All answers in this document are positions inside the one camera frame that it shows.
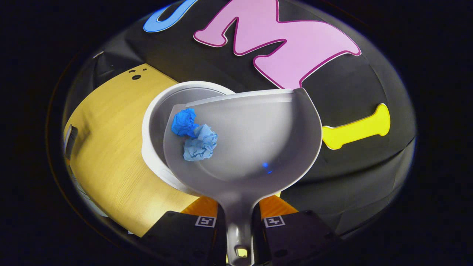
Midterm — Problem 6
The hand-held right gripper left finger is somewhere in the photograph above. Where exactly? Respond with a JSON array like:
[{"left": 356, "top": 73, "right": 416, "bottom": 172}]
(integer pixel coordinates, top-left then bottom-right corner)
[{"left": 142, "top": 196, "right": 227, "bottom": 266}]

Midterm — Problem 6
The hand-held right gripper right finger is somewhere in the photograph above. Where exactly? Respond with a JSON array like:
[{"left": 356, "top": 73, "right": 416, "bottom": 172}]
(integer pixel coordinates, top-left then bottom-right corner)
[{"left": 252, "top": 195, "right": 340, "bottom": 266}]

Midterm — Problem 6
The light blue paper ball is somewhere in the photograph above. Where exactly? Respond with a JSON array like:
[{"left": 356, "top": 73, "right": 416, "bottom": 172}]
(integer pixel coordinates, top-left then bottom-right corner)
[{"left": 183, "top": 124, "right": 218, "bottom": 161}]

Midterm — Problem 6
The grey plastic dustpan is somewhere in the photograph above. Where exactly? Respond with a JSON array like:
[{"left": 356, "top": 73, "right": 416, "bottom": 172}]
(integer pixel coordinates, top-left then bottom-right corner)
[{"left": 163, "top": 88, "right": 323, "bottom": 266}]

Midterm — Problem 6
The dark blue paper ball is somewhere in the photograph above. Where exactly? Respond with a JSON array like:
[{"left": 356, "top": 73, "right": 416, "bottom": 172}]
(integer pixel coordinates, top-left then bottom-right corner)
[{"left": 171, "top": 108, "right": 200, "bottom": 138}]

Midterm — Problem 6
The white ribbed garbage bin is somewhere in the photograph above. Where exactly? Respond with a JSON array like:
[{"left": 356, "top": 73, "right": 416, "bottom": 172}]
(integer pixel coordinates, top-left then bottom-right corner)
[{"left": 142, "top": 81, "right": 237, "bottom": 196}]

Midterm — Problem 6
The yellow wooden desktop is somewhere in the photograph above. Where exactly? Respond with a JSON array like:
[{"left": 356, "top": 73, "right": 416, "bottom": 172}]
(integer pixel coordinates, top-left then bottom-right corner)
[{"left": 63, "top": 64, "right": 202, "bottom": 238}]

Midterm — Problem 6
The black backdrop cloth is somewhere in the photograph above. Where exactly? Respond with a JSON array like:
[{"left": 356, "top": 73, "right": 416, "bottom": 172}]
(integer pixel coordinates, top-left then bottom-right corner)
[{"left": 63, "top": 0, "right": 418, "bottom": 237}]

